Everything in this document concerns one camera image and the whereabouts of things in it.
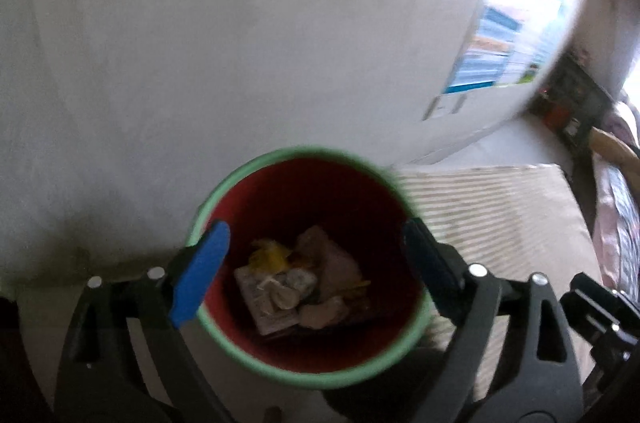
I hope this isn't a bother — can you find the small yellow gold wrapper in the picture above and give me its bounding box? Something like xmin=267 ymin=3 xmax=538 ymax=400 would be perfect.
xmin=248 ymin=240 xmax=291 ymax=275

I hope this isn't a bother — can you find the pink wrapper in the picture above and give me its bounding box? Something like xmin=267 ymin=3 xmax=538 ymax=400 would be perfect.
xmin=296 ymin=226 xmax=372 ymax=330

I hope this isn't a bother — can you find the white chart wall poster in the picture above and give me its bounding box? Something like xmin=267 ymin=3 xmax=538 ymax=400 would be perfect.
xmin=497 ymin=0 xmax=559 ymax=87

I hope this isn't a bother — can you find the red bin with green rim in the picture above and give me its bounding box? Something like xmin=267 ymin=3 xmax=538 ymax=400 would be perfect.
xmin=188 ymin=147 xmax=433 ymax=389

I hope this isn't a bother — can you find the green chart wall poster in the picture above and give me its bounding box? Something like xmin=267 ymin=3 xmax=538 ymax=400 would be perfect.
xmin=516 ymin=53 xmax=549 ymax=85

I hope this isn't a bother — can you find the blue pinyin wall poster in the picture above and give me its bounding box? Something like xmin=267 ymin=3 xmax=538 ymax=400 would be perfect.
xmin=444 ymin=6 xmax=522 ymax=94

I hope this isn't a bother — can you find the white strawberry carton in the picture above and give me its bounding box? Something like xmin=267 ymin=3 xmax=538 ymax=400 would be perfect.
xmin=233 ymin=266 xmax=299 ymax=336

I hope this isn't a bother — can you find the striped woven table mat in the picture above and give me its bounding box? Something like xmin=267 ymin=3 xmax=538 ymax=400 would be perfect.
xmin=391 ymin=162 xmax=606 ymax=404

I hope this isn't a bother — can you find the dark wooden shelf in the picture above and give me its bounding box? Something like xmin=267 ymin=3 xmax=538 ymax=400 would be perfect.
xmin=528 ymin=55 xmax=613 ymax=156

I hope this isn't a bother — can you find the beige silver wrapper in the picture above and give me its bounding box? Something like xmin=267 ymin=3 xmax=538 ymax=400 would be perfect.
xmin=265 ymin=267 xmax=318 ymax=310

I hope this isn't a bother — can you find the white wall socket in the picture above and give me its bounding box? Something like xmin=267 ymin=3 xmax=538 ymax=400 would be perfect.
xmin=422 ymin=94 xmax=466 ymax=121

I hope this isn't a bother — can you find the bed with plaid sheet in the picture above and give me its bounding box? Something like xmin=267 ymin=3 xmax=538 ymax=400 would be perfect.
xmin=590 ymin=102 xmax=639 ymax=302

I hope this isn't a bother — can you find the brown plush toy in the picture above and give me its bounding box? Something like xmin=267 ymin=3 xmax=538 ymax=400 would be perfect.
xmin=589 ymin=128 xmax=639 ymax=172

